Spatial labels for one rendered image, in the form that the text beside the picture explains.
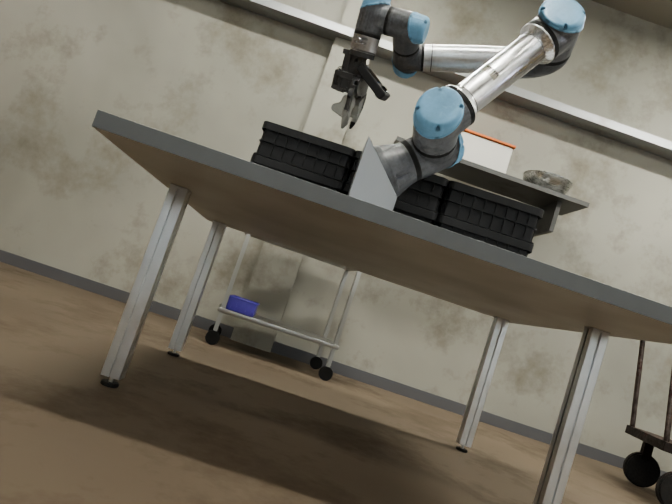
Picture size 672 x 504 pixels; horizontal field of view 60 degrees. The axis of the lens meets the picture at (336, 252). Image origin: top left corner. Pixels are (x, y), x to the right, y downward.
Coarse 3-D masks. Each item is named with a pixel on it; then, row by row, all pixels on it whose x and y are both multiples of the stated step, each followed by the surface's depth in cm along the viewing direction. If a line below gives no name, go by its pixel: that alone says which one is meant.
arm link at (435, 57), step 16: (432, 48) 165; (448, 48) 165; (464, 48) 164; (480, 48) 164; (496, 48) 163; (400, 64) 167; (416, 64) 166; (432, 64) 166; (448, 64) 165; (464, 64) 165; (480, 64) 164; (560, 64) 158
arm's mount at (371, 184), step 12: (372, 144) 148; (372, 156) 148; (360, 168) 147; (372, 168) 148; (360, 180) 147; (372, 180) 147; (384, 180) 147; (348, 192) 163; (360, 192) 147; (372, 192) 147; (384, 192) 147; (384, 204) 147
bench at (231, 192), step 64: (128, 128) 129; (192, 192) 191; (256, 192) 144; (320, 192) 130; (320, 256) 277; (384, 256) 188; (448, 256) 143; (512, 256) 132; (128, 320) 181; (192, 320) 276; (512, 320) 273; (576, 320) 186; (640, 320) 142; (576, 384) 188; (576, 448) 187
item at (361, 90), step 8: (344, 56) 165; (352, 56) 163; (360, 56) 160; (368, 56) 160; (344, 64) 164; (352, 64) 163; (336, 72) 163; (344, 72) 162; (352, 72) 164; (336, 80) 164; (344, 80) 163; (352, 80) 162; (360, 80) 161; (336, 88) 164; (344, 88) 164; (360, 88) 163; (360, 96) 166
